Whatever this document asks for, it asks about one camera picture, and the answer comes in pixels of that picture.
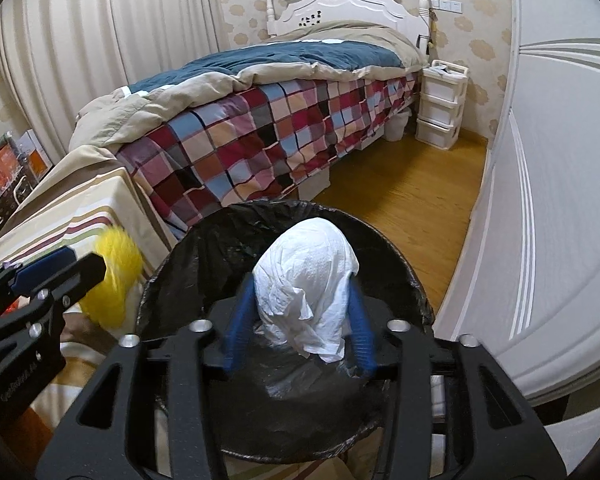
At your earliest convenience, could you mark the large white orange cardboard box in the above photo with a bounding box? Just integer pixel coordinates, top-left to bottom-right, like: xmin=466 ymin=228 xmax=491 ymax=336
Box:
xmin=0 ymin=147 xmax=33 ymax=231

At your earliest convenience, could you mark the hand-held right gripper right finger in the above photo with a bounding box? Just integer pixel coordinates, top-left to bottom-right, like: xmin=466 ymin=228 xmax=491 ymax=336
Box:
xmin=347 ymin=275 xmax=567 ymax=480

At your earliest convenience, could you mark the cream pleated curtain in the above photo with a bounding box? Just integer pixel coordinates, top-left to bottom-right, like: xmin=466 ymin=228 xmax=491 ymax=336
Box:
xmin=0 ymin=0 xmax=231 ymax=161

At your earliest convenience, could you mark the hanging charm string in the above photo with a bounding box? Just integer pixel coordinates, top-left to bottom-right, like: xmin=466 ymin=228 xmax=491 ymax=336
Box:
xmin=426 ymin=7 xmax=439 ymax=56

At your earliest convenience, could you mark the white paper towel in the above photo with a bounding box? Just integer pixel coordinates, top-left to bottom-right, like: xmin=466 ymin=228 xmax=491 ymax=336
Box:
xmin=252 ymin=217 xmax=360 ymax=365

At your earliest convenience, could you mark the checked patchwork bed sheet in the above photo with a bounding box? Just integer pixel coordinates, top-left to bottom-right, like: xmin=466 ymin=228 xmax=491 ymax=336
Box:
xmin=117 ymin=67 xmax=423 ymax=241

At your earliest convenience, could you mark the yellow fluffy pompom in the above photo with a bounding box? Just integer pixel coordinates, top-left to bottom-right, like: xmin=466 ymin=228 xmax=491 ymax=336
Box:
xmin=77 ymin=225 xmax=143 ymax=331

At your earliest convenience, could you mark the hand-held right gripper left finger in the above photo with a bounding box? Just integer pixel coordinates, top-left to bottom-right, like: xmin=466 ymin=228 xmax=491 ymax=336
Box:
xmin=35 ymin=279 xmax=259 ymax=480

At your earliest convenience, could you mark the small white waste bin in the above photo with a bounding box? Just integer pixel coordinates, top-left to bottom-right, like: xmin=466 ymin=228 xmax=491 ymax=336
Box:
xmin=382 ymin=110 xmax=411 ymax=142

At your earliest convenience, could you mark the black trash bin with liner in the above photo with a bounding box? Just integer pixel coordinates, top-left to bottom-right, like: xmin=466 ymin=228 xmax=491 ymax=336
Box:
xmin=135 ymin=199 xmax=436 ymax=467

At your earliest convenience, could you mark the white wooden bed frame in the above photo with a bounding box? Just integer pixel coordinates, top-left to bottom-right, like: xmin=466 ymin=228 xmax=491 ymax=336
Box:
xmin=265 ymin=0 xmax=433 ymax=203

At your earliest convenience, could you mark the white plastic drawer unit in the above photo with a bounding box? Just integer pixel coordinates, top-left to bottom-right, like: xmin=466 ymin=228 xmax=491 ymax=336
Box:
xmin=414 ymin=59 xmax=468 ymax=150

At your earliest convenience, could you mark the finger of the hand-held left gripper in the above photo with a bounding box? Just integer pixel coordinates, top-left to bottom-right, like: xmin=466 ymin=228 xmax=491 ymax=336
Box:
xmin=0 ymin=249 xmax=77 ymax=311
xmin=0 ymin=254 xmax=107 ymax=356

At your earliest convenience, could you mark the small orange cardboard box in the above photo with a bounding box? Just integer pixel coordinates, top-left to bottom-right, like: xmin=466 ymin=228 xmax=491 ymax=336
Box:
xmin=10 ymin=130 xmax=55 ymax=181

